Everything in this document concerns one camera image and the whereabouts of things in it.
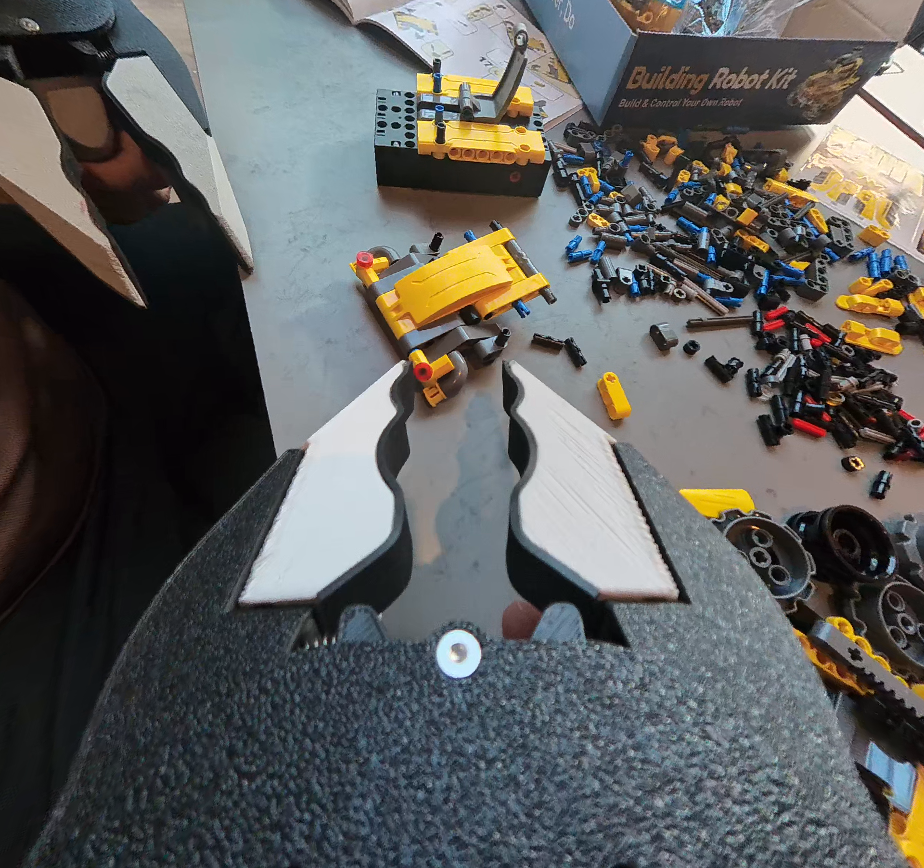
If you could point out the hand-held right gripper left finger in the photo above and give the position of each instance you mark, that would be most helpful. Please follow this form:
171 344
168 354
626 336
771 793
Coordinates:
325 521

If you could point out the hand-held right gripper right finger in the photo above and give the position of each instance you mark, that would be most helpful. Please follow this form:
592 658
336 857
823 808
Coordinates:
585 514

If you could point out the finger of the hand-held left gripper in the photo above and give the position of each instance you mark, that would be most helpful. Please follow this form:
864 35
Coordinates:
188 167
50 189

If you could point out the black elbow connector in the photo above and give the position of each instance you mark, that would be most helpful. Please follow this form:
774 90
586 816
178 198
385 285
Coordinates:
722 368

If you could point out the grey desk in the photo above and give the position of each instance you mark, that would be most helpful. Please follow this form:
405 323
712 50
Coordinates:
310 160

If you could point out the small yellow connector piece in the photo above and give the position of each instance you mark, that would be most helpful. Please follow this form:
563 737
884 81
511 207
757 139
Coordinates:
613 397

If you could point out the yellow curved panel piece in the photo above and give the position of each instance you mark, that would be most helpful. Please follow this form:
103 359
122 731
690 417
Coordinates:
714 501

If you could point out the cluster of toy wheels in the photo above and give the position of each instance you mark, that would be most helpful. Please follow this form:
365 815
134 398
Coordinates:
765 550

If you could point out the small dark grey sleeve piece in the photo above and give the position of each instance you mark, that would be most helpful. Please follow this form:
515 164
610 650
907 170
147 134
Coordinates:
664 337

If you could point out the person's dark trousers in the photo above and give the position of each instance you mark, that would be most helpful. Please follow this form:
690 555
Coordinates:
144 391

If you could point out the long dark grey axle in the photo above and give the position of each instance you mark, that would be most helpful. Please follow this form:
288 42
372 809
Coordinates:
722 320

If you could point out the yellow and grey car assembly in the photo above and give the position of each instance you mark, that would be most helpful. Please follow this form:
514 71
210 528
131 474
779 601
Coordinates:
447 283

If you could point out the pile of black red pins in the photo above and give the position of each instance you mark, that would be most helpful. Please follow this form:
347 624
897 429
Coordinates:
816 377

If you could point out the black block with yellow panels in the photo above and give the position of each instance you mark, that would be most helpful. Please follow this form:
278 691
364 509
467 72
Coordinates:
476 142

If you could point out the pile of mixed building pieces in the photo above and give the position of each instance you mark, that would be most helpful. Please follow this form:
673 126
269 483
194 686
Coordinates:
722 232

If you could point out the instruction booklet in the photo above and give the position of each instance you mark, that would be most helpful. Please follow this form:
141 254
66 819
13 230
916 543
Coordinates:
462 16

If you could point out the grey toothed rack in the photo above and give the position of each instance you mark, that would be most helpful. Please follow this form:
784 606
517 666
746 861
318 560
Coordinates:
866 666

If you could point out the yellow curved liftarm piece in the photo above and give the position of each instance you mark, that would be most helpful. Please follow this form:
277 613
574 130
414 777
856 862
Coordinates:
873 337
870 305

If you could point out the yellow sticker sheet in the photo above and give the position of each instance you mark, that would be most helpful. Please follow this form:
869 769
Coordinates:
866 182

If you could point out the blue kit box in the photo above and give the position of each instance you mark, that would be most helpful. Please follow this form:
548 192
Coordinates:
722 81

